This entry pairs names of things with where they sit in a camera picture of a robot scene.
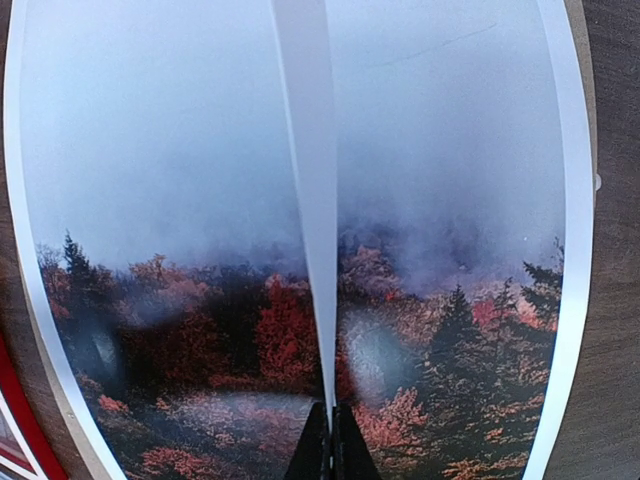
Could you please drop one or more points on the red wooden picture frame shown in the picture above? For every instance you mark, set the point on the red wooden picture frame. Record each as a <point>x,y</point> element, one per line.
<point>25,450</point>

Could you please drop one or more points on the brown backing board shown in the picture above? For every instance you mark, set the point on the brown backing board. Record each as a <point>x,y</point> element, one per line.
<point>48,399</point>

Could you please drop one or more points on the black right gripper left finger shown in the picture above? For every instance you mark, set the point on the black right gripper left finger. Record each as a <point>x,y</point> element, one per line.
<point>311,459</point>

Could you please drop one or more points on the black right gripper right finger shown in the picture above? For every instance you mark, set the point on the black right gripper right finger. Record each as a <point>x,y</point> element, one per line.
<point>351,457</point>

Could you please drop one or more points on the white photo mat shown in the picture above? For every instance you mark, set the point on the white photo mat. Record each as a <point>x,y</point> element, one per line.
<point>305,62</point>

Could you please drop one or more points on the red forest photo print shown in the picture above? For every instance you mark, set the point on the red forest photo print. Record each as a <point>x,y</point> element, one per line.
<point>165,223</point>

